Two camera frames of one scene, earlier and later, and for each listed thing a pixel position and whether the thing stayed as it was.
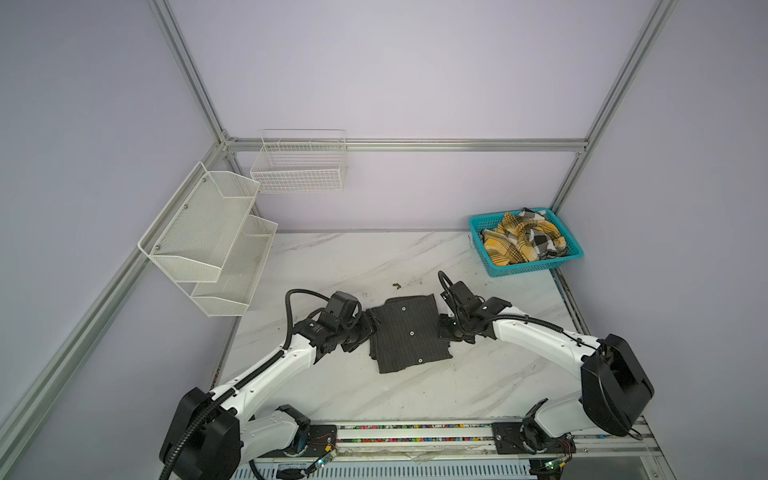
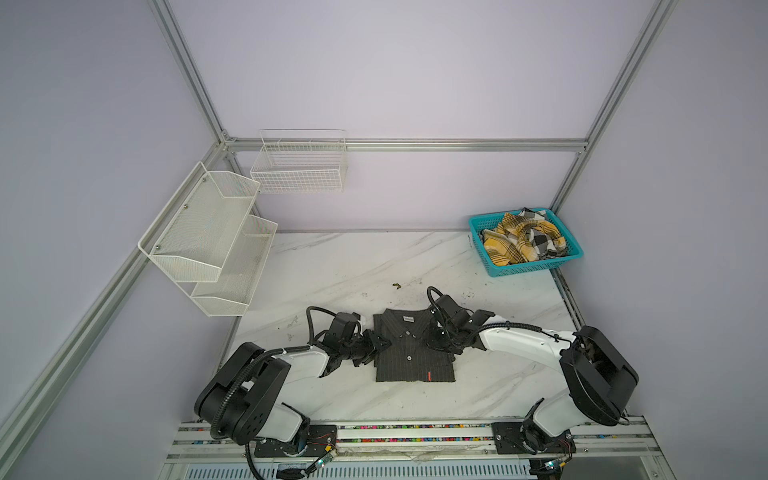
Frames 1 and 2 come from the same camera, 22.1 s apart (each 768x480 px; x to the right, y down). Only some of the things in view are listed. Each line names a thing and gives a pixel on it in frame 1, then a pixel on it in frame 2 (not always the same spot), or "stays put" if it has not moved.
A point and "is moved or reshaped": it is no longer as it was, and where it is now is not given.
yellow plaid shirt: [523, 237] stays put
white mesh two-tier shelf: [207, 239] stays put
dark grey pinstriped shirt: [406, 331] is moved or reshaped
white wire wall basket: [294, 161] stays put
